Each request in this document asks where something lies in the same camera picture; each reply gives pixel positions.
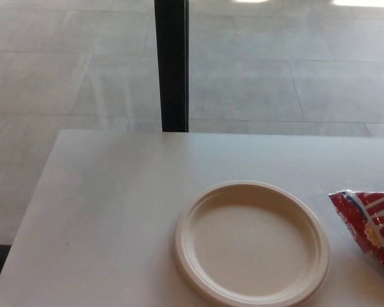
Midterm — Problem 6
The red white blue seed bag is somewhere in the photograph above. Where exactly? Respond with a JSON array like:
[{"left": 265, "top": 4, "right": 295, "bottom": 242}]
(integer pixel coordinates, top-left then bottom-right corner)
[{"left": 328, "top": 175, "right": 384, "bottom": 278}]

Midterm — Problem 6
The round cream paper plate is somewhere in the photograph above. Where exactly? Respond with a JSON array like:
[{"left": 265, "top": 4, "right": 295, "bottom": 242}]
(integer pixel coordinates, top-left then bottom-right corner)
[{"left": 172, "top": 180, "right": 331, "bottom": 307}]

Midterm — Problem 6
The black window frame post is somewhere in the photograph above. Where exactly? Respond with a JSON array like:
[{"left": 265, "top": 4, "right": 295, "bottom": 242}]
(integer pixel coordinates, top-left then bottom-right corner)
[{"left": 154, "top": 0, "right": 190, "bottom": 133}]

